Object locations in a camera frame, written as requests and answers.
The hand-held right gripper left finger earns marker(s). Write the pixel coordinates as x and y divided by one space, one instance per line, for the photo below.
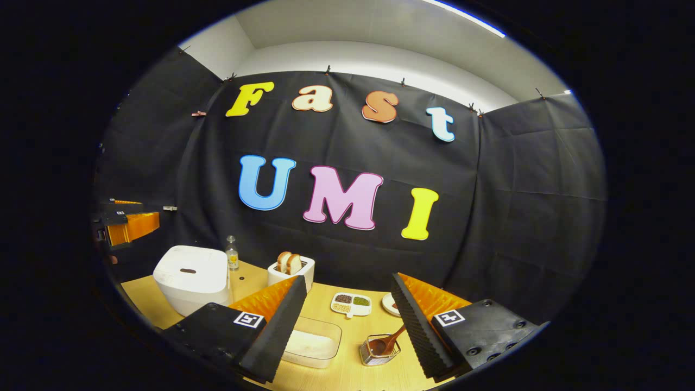
277 331

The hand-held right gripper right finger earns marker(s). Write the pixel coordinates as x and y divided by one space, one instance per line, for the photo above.
418 331

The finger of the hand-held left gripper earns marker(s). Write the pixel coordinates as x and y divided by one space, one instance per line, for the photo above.
136 228
122 208

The brown wooden spoon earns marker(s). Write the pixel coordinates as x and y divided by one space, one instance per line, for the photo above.
393 336

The white rice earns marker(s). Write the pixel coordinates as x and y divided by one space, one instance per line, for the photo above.
309 345

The white rice cooker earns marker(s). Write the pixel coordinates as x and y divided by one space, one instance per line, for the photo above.
190 282

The white round plate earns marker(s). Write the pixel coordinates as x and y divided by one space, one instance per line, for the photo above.
386 304

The clear plastic container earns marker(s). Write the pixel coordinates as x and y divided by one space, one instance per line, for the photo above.
326 325

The white toaster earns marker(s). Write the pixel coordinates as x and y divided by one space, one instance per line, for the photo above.
279 278

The green mung beans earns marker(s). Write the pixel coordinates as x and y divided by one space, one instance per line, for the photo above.
361 300

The white divided dish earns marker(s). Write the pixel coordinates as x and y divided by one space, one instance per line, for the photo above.
352 314

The yellow soybeans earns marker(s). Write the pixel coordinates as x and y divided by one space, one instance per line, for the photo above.
341 308

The toast bread slice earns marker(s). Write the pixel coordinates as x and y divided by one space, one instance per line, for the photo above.
283 262
295 264

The dark brown beans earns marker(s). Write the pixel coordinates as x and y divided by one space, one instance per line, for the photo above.
343 298

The small glass bottle yellow label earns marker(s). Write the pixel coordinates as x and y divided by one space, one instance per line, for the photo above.
232 260

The black backdrop cloth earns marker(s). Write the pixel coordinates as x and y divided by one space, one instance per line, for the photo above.
488 190

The long ceiling light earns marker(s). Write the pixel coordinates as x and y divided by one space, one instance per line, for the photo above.
467 19

